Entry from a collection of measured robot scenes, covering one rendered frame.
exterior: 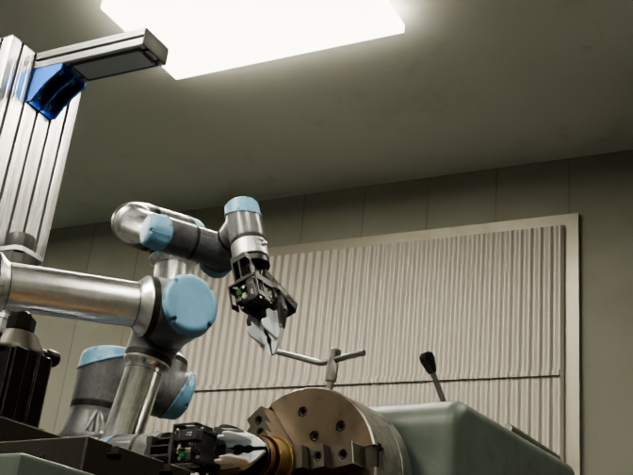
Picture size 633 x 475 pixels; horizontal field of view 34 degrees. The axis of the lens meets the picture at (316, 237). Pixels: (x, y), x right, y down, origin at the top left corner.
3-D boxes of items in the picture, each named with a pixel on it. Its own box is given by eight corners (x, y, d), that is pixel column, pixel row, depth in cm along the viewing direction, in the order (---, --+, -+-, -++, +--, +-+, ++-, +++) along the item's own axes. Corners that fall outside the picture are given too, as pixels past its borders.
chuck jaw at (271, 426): (291, 473, 185) (264, 425, 193) (310, 454, 184) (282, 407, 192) (254, 459, 177) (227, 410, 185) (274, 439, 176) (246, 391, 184)
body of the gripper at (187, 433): (193, 466, 165) (139, 469, 172) (228, 477, 171) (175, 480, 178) (200, 419, 168) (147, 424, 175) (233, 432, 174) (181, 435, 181)
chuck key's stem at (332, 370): (333, 410, 188) (343, 350, 192) (323, 407, 187) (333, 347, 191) (327, 411, 190) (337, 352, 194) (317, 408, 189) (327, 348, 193)
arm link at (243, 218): (247, 220, 224) (266, 196, 218) (255, 261, 218) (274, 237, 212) (215, 213, 220) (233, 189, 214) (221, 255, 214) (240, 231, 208)
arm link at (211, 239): (182, 243, 225) (203, 214, 218) (228, 257, 230) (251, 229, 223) (182, 271, 220) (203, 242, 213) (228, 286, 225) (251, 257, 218)
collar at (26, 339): (17, 365, 148) (22, 346, 150) (55, 360, 144) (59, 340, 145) (-27, 348, 142) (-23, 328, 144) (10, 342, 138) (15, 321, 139)
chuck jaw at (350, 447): (323, 460, 182) (381, 445, 177) (324, 487, 180) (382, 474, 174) (286, 445, 174) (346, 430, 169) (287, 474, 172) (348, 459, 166)
